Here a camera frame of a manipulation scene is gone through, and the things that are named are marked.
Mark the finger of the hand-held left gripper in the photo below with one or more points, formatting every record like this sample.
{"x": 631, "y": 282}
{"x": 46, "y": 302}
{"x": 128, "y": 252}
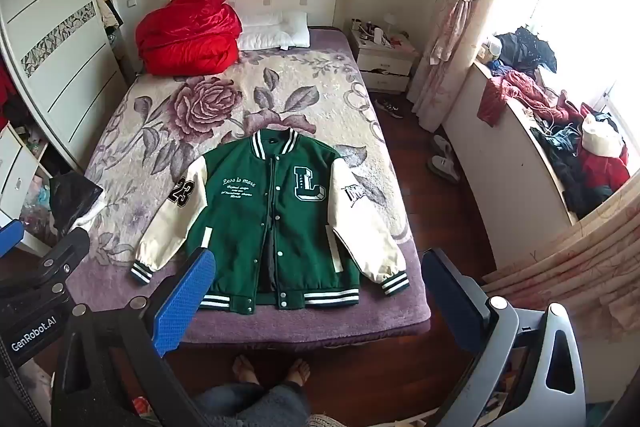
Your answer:
{"x": 65, "y": 252}
{"x": 10, "y": 239}

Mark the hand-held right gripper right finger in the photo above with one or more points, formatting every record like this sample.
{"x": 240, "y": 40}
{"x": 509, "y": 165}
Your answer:
{"x": 450, "y": 302}

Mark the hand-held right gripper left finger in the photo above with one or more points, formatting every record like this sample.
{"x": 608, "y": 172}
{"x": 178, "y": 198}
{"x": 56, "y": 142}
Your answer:
{"x": 185, "y": 302}

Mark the green varsity jacket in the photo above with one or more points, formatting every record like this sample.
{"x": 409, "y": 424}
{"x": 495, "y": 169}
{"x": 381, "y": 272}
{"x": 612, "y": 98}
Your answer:
{"x": 240, "y": 217}

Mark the red hanging clothes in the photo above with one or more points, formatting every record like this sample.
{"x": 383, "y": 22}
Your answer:
{"x": 6, "y": 92}

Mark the dark clothes pile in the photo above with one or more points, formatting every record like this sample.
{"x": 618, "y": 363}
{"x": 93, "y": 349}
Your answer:
{"x": 570, "y": 177}

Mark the white cloth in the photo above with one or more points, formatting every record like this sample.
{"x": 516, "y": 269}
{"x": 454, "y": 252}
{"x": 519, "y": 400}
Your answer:
{"x": 86, "y": 223}

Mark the black plastic bag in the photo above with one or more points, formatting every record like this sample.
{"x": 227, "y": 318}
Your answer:
{"x": 75, "y": 202}

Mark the person's left foot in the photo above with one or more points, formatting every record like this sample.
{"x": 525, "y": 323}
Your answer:
{"x": 246, "y": 371}

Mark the person's foot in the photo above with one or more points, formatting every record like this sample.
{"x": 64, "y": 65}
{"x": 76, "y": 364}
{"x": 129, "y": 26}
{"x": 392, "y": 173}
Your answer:
{"x": 297, "y": 372}
{"x": 246, "y": 371}

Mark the person's blue jeans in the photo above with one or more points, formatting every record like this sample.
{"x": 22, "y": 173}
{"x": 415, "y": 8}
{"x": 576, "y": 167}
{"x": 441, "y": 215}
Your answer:
{"x": 250, "y": 407}

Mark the loose floral curtain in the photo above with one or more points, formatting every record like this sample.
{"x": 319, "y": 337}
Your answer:
{"x": 575, "y": 267}

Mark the person's right foot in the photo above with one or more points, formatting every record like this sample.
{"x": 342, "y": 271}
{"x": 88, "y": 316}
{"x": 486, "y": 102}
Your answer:
{"x": 297, "y": 372}

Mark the white slipper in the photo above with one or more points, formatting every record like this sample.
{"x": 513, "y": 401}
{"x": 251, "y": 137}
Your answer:
{"x": 444, "y": 168}
{"x": 443, "y": 145}

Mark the white window cabinet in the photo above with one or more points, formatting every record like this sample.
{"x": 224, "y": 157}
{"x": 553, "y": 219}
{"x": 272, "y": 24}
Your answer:
{"x": 500, "y": 167}

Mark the floral plush blanket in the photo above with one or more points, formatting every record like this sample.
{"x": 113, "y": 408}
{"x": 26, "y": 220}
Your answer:
{"x": 225, "y": 107}

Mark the red jacket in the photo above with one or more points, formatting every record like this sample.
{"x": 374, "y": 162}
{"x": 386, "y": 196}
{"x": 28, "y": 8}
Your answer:
{"x": 605, "y": 172}

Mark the dark sneaker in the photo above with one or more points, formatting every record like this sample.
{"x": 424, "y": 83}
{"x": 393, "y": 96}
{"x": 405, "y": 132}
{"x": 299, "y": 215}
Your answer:
{"x": 390, "y": 108}

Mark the red knit garment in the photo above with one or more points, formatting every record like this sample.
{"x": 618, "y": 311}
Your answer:
{"x": 505, "y": 92}

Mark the white sliding wardrobe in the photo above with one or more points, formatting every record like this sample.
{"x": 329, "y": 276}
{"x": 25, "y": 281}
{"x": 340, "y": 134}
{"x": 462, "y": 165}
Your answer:
{"x": 55, "y": 7}

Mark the white nightstand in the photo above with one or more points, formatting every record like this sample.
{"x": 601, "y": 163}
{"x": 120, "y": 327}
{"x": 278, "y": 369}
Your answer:
{"x": 385, "y": 62}

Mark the red duvet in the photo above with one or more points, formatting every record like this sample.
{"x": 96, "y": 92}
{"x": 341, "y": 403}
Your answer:
{"x": 190, "y": 32}

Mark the black garment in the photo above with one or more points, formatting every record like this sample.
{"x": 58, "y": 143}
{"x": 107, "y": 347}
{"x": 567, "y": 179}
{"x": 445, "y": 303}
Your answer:
{"x": 525, "y": 47}

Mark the tied floral curtain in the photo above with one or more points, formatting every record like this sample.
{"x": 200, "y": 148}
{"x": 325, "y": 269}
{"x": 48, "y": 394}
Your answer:
{"x": 450, "y": 32}

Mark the white pillow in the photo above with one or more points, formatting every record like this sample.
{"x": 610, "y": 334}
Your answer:
{"x": 270, "y": 34}

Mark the small white lamp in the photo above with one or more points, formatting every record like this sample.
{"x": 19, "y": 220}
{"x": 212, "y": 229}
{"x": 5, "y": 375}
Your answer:
{"x": 391, "y": 21}

